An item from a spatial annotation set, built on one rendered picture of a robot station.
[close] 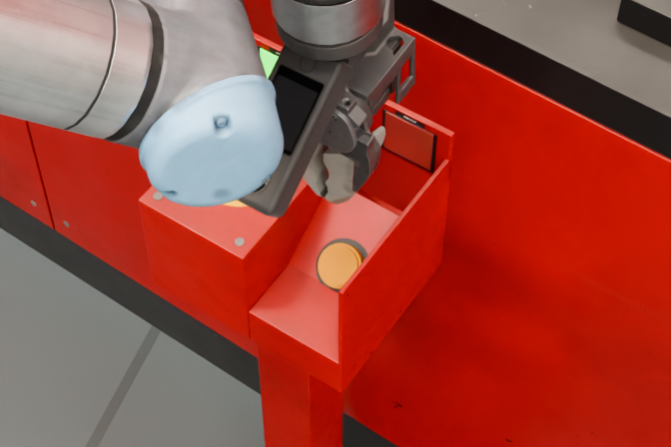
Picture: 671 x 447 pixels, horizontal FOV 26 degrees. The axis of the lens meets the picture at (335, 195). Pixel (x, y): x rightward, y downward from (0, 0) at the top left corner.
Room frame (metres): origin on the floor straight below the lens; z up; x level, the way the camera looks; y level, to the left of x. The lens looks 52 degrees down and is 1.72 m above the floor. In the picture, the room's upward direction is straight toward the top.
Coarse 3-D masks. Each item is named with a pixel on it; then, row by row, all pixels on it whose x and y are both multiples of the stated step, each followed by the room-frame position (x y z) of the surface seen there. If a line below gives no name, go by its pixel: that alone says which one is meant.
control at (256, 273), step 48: (432, 192) 0.71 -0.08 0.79; (192, 240) 0.68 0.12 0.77; (240, 240) 0.67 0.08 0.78; (288, 240) 0.71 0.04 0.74; (384, 240) 0.65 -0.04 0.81; (432, 240) 0.72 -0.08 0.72; (192, 288) 0.69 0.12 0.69; (240, 288) 0.66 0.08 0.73; (288, 288) 0.68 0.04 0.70; (384, 288) 0.65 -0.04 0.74; (288, 336) 0.63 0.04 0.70; (336, 336) 0.63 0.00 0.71; (336, 384) 0.61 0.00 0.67
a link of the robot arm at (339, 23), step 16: (272, 0) 0.66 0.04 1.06; (288, 0) 0.64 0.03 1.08; (352, 0) 0.64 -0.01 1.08; (368, 0) 0.65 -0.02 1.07; (384, 0) 0.67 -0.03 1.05; (288, 16) 0.65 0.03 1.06; (304, 16) 0.64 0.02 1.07; (320, 16) 0.64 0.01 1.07; (336, 16) 0.64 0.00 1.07; (352, 16) 0.64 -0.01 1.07; (368, 16) 0.65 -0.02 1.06; (288, 32) 0.65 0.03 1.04; (304, 32) 0.64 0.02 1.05; (320, 32) 0.64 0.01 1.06; (336, 32) 0.64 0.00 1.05; (352, 32) 0.64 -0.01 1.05
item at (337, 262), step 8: (328, 248) 0.70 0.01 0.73; (336, 248) 0.70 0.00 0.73; (344, 248) 0.70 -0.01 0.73; (352, 248) 0.70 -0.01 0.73; (320, 256) 0.70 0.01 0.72; (328, 256) 0.69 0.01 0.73; (336, 256) 0.69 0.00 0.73; (344, 256) 0.69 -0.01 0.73; (352, 256) 0.69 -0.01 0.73; (360, 256) 0.69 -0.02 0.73; (320, 264) 0.69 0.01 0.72; (328, 264) 0.69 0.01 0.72; (336, 264) 0.69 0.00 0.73; (344, 264) 0.69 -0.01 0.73; (352, 264) 0.68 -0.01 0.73; (320, 272) 0.69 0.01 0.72; (328, 272) 0.68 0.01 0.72; (336, 272) 0.68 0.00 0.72; (344, 272) 0.68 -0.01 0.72; (352, 272) 0.68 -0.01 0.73; (328, 280) 0.68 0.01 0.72; (336, 280) 0.68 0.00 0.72; (344, 280) 0.67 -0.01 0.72
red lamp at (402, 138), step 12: (396, 120) 0.76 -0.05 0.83; (396, 132) 0.76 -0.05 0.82; (408, 132) 0.75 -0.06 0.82; (420, 132) 0.74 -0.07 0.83; (384, 144) 0.76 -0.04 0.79; (396, 144) 0.76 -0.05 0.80; (408, 144) 0.75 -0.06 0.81; (420, 144) 0.74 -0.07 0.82; (432, 144) 0.74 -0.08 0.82; (408, 156) 0.75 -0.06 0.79; (420, 156) 0.74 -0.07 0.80
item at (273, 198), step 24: (288, 48) 0.67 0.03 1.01; (288, 72) 0.65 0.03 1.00; (312, 72) 0.65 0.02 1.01; (336, 72) 0.64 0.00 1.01; (288, 96) 0.64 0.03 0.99; (312, 96) 0.63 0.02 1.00; (336, 96) 0.64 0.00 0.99; (288, 120) 0.62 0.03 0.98; (312, 120) 0.62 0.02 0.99; (288, 144) 0.61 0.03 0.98; (312, 144) 0.61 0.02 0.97; (288, 168) 0.60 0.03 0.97; (264, 192) 0.59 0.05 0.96; (288, 192) 0.59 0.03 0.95
